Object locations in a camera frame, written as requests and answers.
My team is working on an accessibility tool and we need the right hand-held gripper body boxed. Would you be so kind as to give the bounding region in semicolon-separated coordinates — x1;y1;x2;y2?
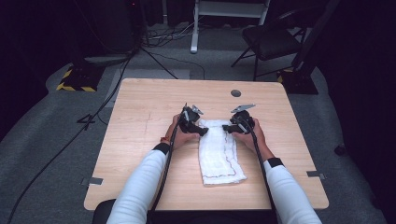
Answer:
229;103;257;135

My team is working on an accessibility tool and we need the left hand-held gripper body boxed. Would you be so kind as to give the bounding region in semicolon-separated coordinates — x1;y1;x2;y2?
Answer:
178;103;205;134

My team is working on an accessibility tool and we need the white towel with red stitching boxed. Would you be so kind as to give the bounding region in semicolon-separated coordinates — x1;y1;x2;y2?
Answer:
197;119;248;187

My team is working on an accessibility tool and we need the person's left hand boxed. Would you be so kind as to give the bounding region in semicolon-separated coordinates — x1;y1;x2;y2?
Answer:
163;113;201;151

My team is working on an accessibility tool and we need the person's right hand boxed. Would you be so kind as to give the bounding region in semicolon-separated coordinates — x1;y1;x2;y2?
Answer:
232;117;269;154

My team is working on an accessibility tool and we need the black stand with striped base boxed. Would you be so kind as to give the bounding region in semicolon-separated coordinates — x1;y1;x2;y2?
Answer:
276;0;343;95

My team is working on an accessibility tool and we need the black folding chair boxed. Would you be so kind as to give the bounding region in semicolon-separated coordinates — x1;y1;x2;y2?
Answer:
231;8;309;82

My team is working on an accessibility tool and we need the person's dark clothing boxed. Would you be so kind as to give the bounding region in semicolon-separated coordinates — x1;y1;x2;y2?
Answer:
92;199;278;224

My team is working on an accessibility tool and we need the grey tape strip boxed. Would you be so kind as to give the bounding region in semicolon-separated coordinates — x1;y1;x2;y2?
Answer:
305;170;328;181
80;175;105;187

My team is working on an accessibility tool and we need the dark equipment cabinet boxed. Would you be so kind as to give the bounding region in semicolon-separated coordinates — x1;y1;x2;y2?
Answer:
88;0;145;56

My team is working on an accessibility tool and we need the right hand-held gripper black cable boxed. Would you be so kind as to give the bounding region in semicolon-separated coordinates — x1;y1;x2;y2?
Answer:
244;118;278;214

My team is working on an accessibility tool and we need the hand-held gripper black cable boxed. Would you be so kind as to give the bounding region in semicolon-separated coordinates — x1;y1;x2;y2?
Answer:
244;118;278;214
148;113;189;224

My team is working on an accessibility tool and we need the left hand-held gripper black cable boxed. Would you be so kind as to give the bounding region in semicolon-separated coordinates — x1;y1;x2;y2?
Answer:
148;113;189;224

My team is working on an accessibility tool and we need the thin black floor cable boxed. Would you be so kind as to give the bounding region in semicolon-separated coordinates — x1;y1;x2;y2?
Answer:
141;46;206;80

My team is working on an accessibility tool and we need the bundle of floor cables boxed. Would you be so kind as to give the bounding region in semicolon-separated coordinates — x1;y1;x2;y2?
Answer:
141;20;202;49

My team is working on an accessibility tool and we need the white metal table frame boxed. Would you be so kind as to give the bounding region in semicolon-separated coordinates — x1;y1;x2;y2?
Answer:
190;0;271;55

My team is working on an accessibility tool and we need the black yellow striped base plate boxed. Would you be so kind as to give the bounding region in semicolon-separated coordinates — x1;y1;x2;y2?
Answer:
55;63;106;93

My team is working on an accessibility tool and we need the long black floor cable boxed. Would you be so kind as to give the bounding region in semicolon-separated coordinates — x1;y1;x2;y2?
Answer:
7;50;136;224

